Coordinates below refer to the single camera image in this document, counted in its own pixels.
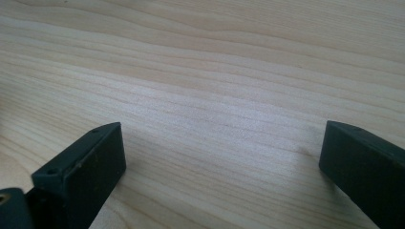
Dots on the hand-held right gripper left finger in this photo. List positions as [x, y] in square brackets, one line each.
[79, 178]

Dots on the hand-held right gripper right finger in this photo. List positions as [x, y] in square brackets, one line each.
[366, 171]

